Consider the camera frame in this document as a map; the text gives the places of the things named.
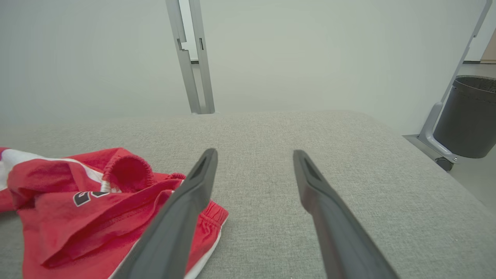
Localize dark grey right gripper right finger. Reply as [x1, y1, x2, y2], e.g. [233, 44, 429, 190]
[293, 150, 400, 279]

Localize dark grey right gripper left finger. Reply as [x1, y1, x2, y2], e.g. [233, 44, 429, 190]
[112, 148, 218, 279]

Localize red shirt with white sleeves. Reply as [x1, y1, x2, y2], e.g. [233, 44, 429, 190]
[0, 146, 186, 268]

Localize red shorts with white trim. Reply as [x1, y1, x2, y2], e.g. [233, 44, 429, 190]
[23, 172, 229, 279]

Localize grey partition leg with caster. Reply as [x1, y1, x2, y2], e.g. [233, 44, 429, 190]
[403, 0, 496, 172]

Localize black round waste bin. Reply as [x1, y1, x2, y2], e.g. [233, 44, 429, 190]
[433, 76, 496, 158]

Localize beige wooden panel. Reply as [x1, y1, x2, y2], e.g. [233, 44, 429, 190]
[480, 27, 496, 64]

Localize grey metal partition post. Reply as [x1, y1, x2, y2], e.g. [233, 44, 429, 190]
[189, 0, 215, 114]
[166, 0, 202, 114]

